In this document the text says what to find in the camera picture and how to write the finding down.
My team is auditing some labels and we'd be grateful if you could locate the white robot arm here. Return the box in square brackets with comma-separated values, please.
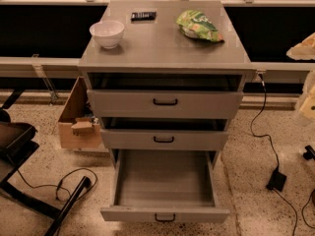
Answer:
[286, 32, 315, 126]

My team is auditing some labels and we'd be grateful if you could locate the grey top drawer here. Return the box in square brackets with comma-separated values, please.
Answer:
[87, 89, 243, 119]

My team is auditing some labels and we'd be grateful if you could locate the green chip bag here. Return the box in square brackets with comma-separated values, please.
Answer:
[176, 10, 223, 42]

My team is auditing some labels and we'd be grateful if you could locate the cardboard box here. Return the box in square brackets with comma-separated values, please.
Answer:
[58, 77, 101, 148]

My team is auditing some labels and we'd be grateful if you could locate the metal rail bench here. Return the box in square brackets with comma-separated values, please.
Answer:
[1, 0, 315, 95]

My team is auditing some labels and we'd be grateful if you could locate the grey drawer cabinet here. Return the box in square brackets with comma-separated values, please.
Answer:
[78, 0, 257, 169]

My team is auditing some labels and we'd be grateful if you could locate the black remote control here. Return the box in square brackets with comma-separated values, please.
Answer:
[131, 12, 157, 22]

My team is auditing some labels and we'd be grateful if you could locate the black power adapter cable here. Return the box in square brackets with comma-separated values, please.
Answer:
[250, 72, 299, 236]

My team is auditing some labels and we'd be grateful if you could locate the white bowl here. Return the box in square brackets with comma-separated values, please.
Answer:
[90, 20, 125, 49]

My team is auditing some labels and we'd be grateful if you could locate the grey drawer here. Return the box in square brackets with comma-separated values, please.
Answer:
[101, 149, 229, 223]
[87, 89, 243, 119]
[100, 130, 228, 150]

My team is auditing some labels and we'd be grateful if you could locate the grey middle drawer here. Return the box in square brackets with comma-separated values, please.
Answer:
[100, 130, 228, 150]

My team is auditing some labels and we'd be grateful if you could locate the grey bottom drawer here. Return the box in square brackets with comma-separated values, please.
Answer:
[101, 149, 229, 223]

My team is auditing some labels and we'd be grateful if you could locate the thin black floor cable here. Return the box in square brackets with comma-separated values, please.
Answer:
[16, 167, 98, 204]

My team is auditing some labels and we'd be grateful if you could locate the black caster wheel right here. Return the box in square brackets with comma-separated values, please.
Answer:
[303, 146, 315, 160]

